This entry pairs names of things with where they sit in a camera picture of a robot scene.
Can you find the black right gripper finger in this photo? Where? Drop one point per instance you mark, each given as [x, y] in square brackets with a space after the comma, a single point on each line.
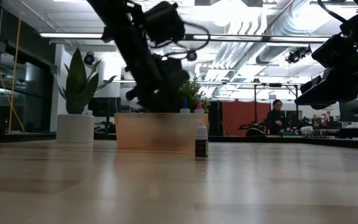
[325, 80]
[334, 92]

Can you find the large blue food coloring bottle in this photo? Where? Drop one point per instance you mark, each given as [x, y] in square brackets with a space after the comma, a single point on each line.
[185, 110]

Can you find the large pink food coloring bottle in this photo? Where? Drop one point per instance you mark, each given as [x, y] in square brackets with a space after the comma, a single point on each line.
[199, 110]

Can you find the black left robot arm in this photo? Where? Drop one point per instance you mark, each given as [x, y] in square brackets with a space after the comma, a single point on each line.
[126, 28]

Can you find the black computer monitor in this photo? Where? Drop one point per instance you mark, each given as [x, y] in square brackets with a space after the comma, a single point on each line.
[353, 113]

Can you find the bushy green potted plant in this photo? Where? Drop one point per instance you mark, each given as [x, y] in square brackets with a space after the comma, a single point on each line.
[196, 93]

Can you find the black track light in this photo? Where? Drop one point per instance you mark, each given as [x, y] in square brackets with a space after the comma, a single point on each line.
[297, 54]

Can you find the black ceiling spotlight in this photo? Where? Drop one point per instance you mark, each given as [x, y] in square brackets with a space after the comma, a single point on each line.
[89, 58]
[192, 56]

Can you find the orange translucent plastic tray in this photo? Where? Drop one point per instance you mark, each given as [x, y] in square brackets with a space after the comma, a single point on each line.
[129, 133]

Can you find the black screen panel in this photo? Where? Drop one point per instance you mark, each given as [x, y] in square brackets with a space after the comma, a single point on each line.
[104, 107]

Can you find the person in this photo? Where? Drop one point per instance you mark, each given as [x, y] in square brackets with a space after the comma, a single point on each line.
[275, 118]

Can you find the small black label dropper bottle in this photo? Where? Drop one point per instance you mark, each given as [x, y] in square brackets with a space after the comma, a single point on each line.
[201, 149]

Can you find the orange partition screen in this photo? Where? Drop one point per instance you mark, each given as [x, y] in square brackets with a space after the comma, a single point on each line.
[238, 118]

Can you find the long linear ceiling light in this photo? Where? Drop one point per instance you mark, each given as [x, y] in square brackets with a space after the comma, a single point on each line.
[228, 37]

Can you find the green snake plant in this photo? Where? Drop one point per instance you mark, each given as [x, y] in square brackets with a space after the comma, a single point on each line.
[76, 87]

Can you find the white round plant pot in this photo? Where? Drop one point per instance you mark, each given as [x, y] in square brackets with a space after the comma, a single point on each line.
[75, 129]

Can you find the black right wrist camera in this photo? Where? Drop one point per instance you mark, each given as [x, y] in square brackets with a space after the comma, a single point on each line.
[331, 51]

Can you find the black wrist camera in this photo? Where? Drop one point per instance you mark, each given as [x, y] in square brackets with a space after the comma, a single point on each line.
[331, 51]
[165, 23]

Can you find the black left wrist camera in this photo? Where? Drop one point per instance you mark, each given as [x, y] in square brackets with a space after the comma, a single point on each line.
[165, 23]

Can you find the silver ventilation duct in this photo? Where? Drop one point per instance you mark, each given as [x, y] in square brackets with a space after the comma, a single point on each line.
[291, 21]

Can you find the black aluminium rig frame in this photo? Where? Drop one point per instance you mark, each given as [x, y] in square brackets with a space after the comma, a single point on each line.
[104, 136]

